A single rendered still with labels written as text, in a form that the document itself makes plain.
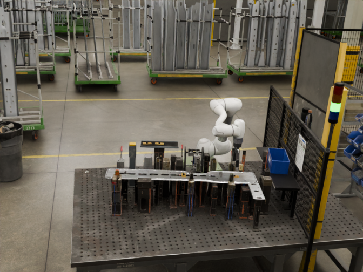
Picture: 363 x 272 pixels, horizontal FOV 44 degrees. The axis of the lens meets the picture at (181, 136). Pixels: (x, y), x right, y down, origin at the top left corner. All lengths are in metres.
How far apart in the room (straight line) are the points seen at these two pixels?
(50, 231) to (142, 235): 1.65
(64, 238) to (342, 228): 2.82
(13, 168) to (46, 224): 1.22
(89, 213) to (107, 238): 0.41
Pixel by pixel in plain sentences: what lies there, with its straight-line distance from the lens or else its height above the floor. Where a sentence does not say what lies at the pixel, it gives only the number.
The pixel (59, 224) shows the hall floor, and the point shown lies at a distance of 5.30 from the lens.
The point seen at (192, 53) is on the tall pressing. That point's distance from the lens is 11.19.
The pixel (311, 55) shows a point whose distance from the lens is 6.54.
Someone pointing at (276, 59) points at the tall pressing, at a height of 0.45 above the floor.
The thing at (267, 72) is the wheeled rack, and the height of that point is 0.27.
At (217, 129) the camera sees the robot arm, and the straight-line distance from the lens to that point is 3.86.
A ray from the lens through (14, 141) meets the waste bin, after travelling 6.08.
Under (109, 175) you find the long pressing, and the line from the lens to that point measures 4.08.
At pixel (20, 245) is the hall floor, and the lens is 5.05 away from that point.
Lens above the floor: 2.84
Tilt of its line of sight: 22 degrees down
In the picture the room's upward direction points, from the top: 3 degrees clockwise
